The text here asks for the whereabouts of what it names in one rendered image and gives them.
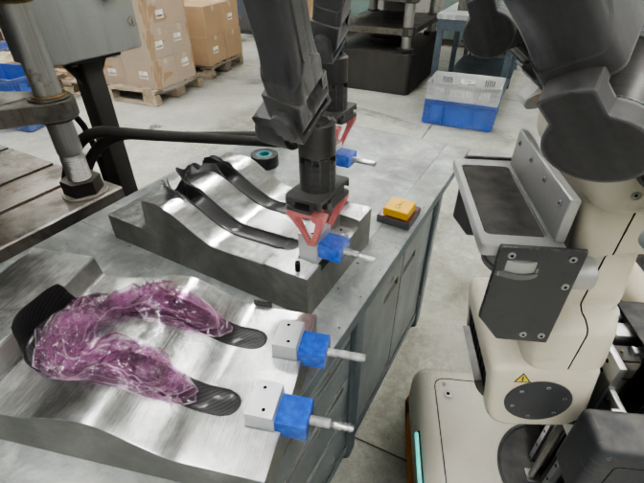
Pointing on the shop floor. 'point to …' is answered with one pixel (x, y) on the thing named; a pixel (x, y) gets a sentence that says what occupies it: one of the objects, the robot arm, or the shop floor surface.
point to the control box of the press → (90, 63)
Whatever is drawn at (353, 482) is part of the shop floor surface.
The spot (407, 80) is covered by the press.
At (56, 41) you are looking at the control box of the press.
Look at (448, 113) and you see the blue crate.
